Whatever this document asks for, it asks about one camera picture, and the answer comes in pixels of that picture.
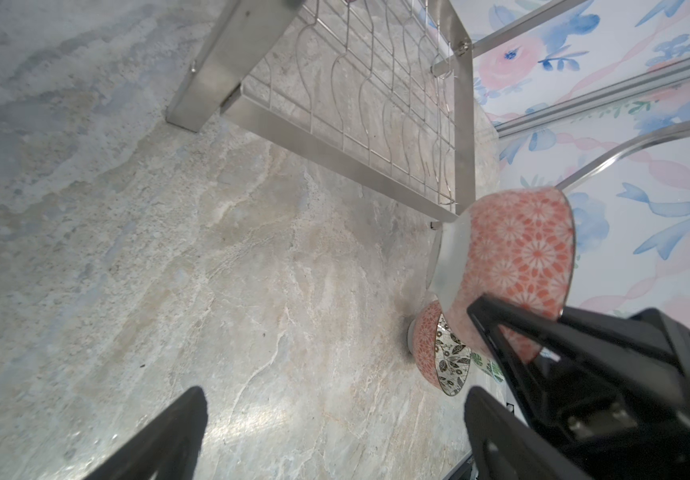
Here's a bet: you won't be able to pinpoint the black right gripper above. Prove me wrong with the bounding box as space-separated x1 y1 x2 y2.
467 295 690 479

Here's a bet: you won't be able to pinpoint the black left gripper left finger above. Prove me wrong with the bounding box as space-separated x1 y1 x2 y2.
86 386 208 480

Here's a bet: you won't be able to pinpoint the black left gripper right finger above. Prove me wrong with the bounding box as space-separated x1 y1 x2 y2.
464 387 589 479

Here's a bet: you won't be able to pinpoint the black floral pattern bowl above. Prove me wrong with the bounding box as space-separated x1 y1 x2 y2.
427 187 576 359

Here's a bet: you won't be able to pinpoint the stainless steel dish rack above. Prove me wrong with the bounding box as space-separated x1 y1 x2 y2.
166 1 690 249

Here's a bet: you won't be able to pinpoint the green monstera leaf bowl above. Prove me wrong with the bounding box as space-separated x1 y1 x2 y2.
471 351 505 384

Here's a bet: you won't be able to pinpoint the black leaf pattern pink bowl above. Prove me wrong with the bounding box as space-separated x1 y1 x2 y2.
407 300 472 396

